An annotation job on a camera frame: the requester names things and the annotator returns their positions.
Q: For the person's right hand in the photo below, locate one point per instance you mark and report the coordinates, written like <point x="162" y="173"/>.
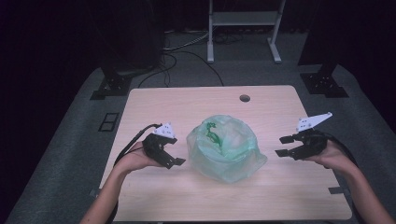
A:
<point x="337" y="158"/>

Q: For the dark box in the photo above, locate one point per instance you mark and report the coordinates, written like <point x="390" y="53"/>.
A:
<point x="134" y="37"/>

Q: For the person's left hand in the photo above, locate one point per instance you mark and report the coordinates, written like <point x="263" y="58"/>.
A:
<point x="137" y="160"/>

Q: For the green plastic bag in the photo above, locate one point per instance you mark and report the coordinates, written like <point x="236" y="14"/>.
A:
<point x="227" y="155"/>

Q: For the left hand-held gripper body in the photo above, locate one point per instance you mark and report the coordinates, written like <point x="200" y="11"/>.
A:
<point x="152" y="146"/>

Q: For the black floor outlet frame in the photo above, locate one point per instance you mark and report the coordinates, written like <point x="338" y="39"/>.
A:
<point x="109" y="122"/>

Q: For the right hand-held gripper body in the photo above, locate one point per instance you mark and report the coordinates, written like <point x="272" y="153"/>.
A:
<point x="314" y="143"/>

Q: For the black stand base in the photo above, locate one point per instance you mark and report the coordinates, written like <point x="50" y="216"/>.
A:
<point x="113" y="85"/>
<point x="323" y="84"/>

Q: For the white metal stand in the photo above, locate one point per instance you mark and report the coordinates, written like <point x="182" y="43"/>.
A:
<point x="244" y="18"/>

